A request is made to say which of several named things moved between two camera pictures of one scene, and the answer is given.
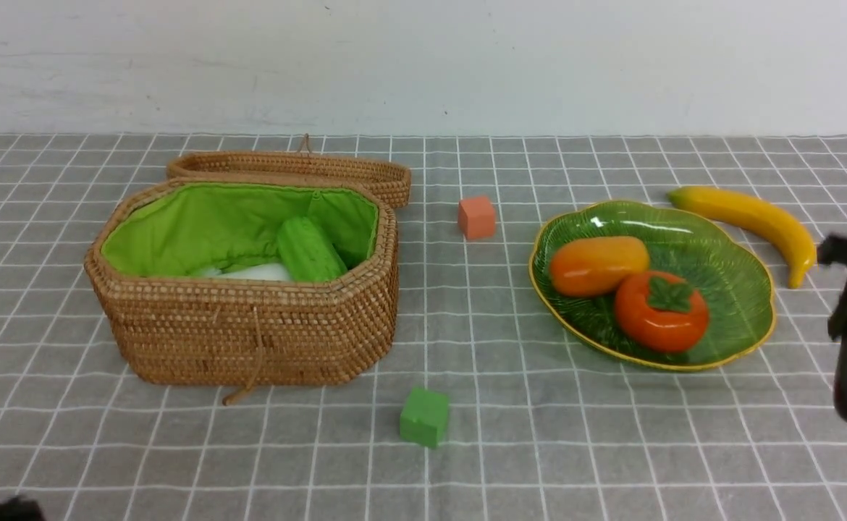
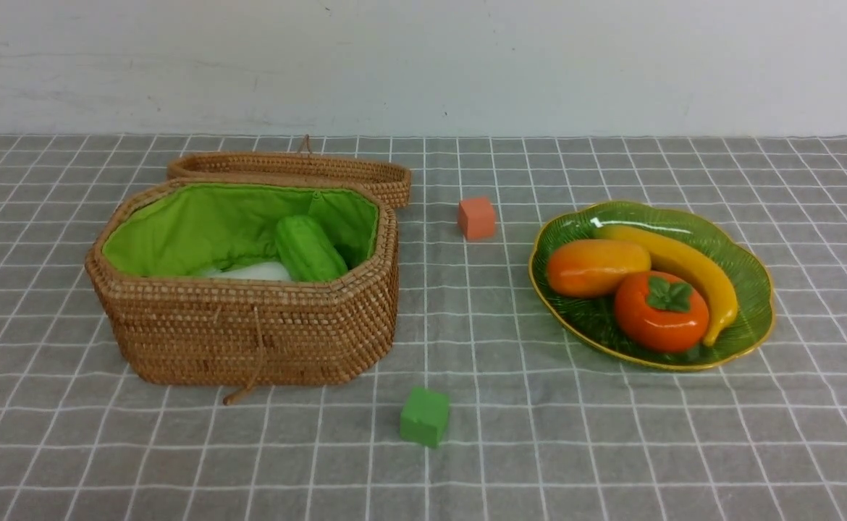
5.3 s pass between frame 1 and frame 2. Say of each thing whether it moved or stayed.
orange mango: stayed
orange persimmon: stayed
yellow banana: moved
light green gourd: stayed
